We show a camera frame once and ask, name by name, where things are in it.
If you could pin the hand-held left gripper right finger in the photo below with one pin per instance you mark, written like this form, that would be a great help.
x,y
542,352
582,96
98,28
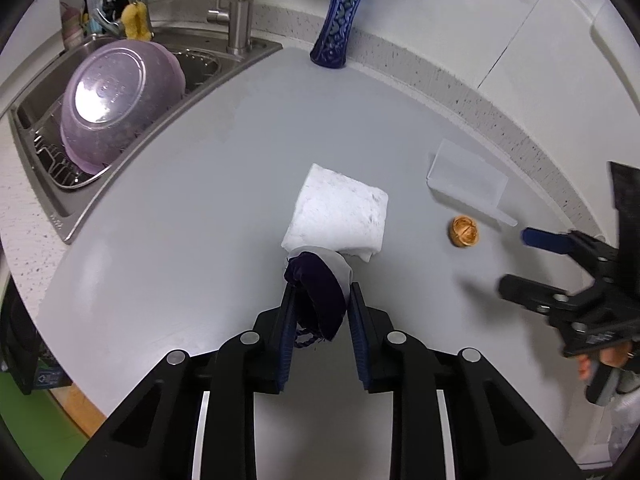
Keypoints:
x,y
360,340

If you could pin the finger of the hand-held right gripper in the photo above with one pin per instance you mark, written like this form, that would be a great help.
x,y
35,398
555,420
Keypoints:
x,y
530,292
545,239

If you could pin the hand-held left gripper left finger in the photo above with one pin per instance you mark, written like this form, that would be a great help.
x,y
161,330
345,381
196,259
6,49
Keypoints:
x,y
286,340

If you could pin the dark purple cloth pouch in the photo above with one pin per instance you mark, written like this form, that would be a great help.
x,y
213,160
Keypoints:
x,y
320,290

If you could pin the brown walnut shell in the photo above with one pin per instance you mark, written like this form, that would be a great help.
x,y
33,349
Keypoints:
x,y
465,232

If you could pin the dark waste bin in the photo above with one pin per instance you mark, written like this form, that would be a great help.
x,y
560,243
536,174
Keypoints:
x,y
45,375

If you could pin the person's right forearm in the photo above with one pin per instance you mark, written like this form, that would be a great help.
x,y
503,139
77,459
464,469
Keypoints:
x,y
625,420

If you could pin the person's right hand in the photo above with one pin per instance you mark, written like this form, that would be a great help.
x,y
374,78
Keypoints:
x,y
583,367

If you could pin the clear plastic box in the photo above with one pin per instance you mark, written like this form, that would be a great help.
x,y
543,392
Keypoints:
x,y
465,175

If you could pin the white foam block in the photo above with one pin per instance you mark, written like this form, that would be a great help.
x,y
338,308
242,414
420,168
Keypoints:
x,y
340,210

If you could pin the stainless steel sink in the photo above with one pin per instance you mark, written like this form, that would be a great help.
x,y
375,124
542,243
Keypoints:
x,y
55,217

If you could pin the purple plastic bowl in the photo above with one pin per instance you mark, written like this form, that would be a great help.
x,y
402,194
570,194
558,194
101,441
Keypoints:
x,y
120,105

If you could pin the blue glass vase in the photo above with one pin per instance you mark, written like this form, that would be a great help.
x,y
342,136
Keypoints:
x,y
340,20

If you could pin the brushed steel faucet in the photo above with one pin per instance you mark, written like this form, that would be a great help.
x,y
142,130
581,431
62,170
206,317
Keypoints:
x,y
240,25

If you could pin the yellow loofah sponge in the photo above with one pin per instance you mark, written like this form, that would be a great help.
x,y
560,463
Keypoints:
x,y
136,22

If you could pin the pink bottle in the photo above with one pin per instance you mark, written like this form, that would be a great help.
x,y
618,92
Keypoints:
x,y
72,30

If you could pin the blue-capped soap bottle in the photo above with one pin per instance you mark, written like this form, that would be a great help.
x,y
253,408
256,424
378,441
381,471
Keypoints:
x,y
95,2

